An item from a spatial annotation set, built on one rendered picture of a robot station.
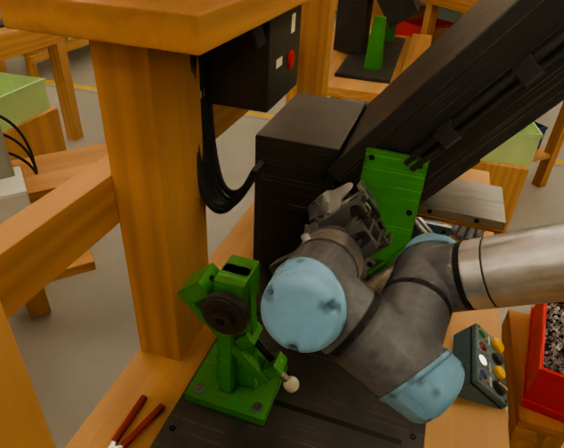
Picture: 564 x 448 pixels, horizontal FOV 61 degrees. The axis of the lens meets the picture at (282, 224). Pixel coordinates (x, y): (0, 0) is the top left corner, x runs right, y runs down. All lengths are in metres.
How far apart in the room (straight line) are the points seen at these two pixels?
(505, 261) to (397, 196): 0.43
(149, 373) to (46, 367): 1.32
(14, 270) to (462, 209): 0.81
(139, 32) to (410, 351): 0.41
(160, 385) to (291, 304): 0.59
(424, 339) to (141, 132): 0.47
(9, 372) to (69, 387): 1.59
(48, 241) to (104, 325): 1.68
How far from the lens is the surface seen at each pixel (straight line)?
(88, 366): 2.22
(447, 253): 0.53
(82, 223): 0.75
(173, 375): 0.97
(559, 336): 1.24
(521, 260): 0.50
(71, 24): 0.60
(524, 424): 1.14
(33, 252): 0.69
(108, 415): 0.94
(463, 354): 1.01
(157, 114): 0.70
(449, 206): 1.05
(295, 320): 0.41
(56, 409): 2.12
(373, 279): 0.93
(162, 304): 0.89
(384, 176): 0.90
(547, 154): 3.91
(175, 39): 0.53
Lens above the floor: 1.63
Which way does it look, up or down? 34 degrees down
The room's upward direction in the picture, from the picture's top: 3 degrees clockwise
